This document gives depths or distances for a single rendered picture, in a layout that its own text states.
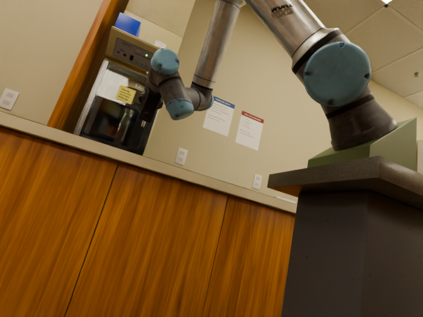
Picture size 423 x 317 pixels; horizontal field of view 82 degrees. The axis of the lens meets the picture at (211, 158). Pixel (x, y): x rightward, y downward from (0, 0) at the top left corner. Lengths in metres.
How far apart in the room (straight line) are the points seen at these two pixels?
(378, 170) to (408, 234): 0.20
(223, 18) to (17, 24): 1.46
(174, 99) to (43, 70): 1.25
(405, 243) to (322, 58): 0.40
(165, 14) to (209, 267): 1.31
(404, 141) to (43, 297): 1.07
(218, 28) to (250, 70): 1.40
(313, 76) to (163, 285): 0.81
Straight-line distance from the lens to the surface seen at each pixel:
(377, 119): 0.69
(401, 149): 0.70
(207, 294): 1.05
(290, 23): 0.59
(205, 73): 0.81
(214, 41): 0.80
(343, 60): 0.54
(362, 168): 0.50
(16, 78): 1.86
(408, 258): 0.64
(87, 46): 1.30
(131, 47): 1.32
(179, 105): 0.70
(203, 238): 0.99
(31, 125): 0.96
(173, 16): 1.58
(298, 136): 2.25
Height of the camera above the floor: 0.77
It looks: 15 degrees up
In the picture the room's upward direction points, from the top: 14 degrees clockwise
